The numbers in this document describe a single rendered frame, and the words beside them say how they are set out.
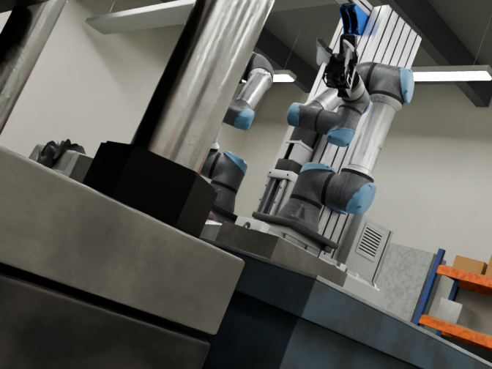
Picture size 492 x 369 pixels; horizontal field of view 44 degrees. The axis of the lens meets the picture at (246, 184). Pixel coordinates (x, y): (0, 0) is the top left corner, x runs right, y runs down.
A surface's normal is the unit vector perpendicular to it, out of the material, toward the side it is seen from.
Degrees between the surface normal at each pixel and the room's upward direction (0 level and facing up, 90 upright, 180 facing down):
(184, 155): 90
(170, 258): 90
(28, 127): 90
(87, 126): 90
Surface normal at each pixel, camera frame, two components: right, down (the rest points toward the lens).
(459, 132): -0.67, -0.40
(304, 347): 0.64, 0.13
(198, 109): 0.42, 0.00
